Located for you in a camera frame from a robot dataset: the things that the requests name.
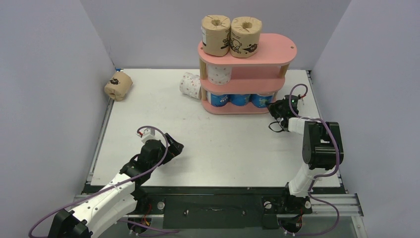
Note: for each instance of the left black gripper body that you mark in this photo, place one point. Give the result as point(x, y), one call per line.
point(165, 161)

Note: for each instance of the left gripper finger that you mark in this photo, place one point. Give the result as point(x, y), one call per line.
point(175, 149)
point(169, 138)

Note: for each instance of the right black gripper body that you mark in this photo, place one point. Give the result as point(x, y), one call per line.
point(279, 109)

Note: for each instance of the blue white roll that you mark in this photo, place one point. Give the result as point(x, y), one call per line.
point(261, 100)
point(239, 99)

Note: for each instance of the pink three-tier shelf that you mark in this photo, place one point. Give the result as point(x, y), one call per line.
point(262, 73)

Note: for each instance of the blue paper roll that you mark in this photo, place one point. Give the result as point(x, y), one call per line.
point(217, 100)

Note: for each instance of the brown roll black print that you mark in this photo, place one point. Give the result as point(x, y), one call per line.
point(118, 86)

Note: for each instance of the brown roll cartoon print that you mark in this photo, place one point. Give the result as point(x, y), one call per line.
point(244, 36)

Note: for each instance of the brown roll with barcode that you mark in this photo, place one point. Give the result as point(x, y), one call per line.
point(216, 34)

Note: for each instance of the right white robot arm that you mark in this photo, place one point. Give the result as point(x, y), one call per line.
point(322, 152)

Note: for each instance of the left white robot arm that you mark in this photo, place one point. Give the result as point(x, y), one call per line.
point(121, 196)

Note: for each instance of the floral roll on shelf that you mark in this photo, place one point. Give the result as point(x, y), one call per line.
point(219, 74)

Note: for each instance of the lower floral paper roll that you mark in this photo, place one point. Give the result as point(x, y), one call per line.
point(190, 85)

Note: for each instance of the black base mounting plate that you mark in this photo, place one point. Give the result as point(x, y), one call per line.
point(219, 208)

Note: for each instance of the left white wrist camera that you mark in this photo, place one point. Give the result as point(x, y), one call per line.
point(148, 134)

